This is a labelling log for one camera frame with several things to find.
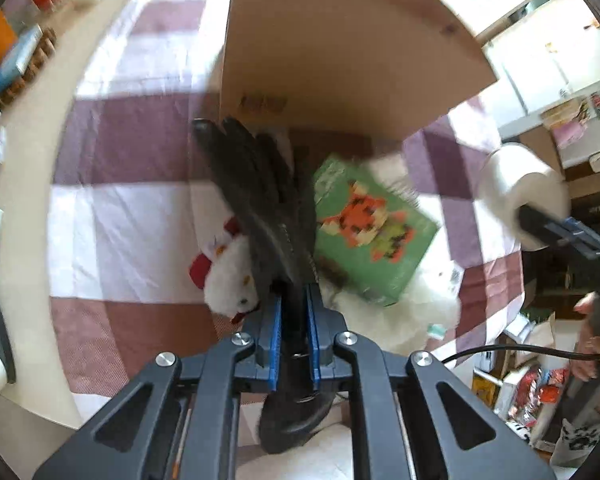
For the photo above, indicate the brown cardboard box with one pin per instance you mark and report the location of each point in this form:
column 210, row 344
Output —
column 383, row 68

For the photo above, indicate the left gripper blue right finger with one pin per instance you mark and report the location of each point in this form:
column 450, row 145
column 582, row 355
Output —
column 324, row 325

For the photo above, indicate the blue tissue pack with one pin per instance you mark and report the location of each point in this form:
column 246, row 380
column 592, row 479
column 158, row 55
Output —
column 15, row 63

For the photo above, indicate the black leather glove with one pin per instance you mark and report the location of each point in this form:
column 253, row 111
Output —
column 274, row 204

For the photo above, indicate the woven wicker coaster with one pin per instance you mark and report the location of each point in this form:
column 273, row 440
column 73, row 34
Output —
column 44, row 51

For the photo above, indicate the checkered purple white tablecloth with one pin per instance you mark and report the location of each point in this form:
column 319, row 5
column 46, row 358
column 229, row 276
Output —
column 131, row 203

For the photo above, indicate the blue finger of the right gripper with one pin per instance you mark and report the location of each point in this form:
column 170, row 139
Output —
column 569, row 235

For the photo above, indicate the green bricks toy box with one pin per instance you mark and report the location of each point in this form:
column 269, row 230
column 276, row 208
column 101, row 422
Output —
column 369, row 240

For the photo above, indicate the white chicken plush toy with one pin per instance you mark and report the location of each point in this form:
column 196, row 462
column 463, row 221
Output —
column 222, row 271

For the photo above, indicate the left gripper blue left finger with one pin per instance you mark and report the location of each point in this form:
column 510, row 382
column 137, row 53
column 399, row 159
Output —
column 268, row 342

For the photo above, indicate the person right hand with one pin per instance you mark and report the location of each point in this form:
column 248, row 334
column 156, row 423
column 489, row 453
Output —
column 587, row 342

